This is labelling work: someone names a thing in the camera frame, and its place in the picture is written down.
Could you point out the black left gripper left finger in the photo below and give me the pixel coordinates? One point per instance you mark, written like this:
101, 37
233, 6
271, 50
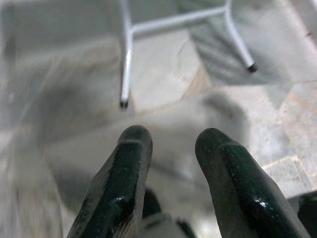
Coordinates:
119, 188

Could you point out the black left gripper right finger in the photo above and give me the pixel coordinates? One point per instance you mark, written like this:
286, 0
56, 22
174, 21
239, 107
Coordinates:
242, 198

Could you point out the white table with metal legs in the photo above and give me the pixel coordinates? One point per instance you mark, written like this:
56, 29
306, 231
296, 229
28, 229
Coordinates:
127, 62

